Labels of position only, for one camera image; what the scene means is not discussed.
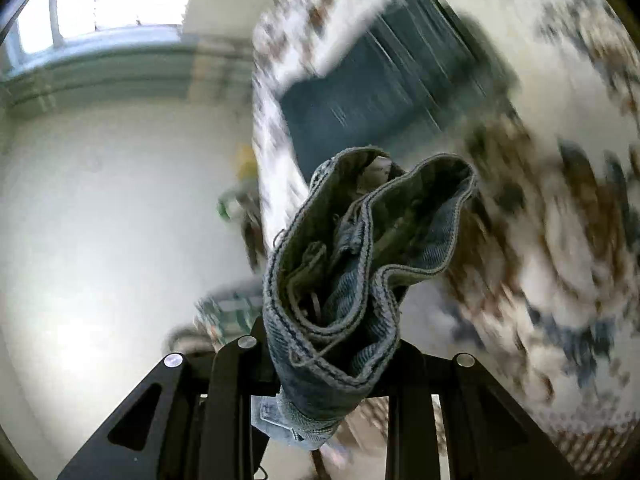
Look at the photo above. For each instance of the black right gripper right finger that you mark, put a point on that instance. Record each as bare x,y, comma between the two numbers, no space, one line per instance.
488,434

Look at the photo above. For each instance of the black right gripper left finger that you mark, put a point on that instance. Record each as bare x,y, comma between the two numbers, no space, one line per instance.
189,418

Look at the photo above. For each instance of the light blue denim shorts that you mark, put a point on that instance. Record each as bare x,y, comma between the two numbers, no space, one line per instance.
367,231

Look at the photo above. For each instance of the teal storage rack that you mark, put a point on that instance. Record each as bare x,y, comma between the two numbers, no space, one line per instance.
230,312

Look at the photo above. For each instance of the floral bed sheet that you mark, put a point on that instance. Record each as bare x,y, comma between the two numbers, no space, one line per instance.
543,286

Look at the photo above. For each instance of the yellow box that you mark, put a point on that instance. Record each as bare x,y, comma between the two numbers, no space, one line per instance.
246,163

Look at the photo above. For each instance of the left green curtain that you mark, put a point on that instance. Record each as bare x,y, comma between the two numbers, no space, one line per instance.
190,68

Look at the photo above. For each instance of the dark blue folded jeans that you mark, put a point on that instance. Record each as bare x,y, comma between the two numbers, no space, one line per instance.
415,71

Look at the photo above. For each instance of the barred window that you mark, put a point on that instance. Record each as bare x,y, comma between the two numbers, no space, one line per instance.
42,26

